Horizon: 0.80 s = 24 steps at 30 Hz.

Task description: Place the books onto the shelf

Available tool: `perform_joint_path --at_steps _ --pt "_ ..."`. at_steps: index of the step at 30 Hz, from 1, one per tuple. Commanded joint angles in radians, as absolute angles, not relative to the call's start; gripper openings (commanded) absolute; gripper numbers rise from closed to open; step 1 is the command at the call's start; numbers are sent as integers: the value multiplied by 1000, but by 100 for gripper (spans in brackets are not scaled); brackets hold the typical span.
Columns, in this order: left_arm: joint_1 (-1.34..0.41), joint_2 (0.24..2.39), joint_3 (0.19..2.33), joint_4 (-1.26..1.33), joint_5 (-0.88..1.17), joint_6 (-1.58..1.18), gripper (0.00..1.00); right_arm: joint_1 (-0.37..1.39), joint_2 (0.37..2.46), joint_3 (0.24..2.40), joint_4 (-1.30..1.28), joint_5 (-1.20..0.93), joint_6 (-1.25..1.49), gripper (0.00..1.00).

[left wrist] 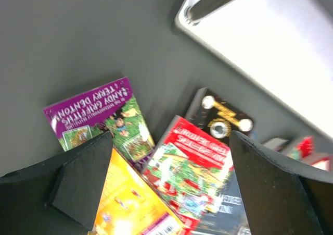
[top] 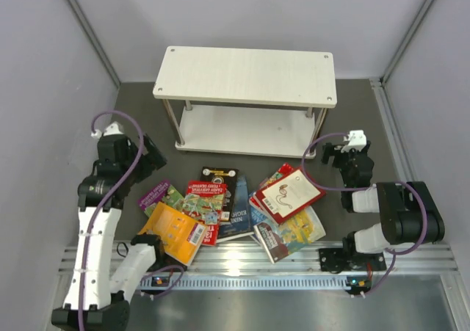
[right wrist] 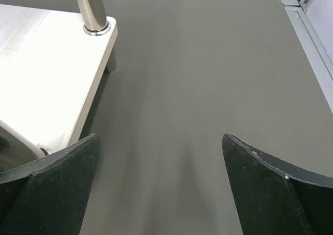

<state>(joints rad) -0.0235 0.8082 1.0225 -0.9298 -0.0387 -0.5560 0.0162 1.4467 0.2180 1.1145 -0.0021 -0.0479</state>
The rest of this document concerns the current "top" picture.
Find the red comic cover book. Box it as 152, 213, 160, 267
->
259, 163, 294, 189

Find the red white book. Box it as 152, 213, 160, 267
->
253, 168, 326, 225

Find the blue Jane Eyre book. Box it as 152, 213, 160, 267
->
248, 192, 268, 246

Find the yellow brown paperback book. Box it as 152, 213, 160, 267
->
253, 206, 326, 263

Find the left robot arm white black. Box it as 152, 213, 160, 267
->
51, 122, 166, 330

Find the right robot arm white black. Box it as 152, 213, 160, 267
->
319, 131, 445, 274

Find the purple treehouse book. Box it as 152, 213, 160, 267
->
138, 180, 184, 217

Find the red treehouse book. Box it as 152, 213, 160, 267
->
182, 181, 227, 246

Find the black treehouse book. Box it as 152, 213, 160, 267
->
200, 167, 239, 222

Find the orange yellow book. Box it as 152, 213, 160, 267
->
139, 203, 208, 266

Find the white two-tier shelf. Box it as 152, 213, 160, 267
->
153, 46, 337, 159

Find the dark blue Nineteen Eighty-Four book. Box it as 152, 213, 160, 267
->
216, 175, 254, 244

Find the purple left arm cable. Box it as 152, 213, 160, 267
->
76, 110, 184, 331

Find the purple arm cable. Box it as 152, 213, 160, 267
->
76, 110, 184, 331
300, 131, 429, 299

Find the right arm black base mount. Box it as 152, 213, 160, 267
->
319, 248, 387, 274

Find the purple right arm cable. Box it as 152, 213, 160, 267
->
300, 131, 429, 299

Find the aluminium rail base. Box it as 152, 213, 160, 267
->
59, 240, 458, 291

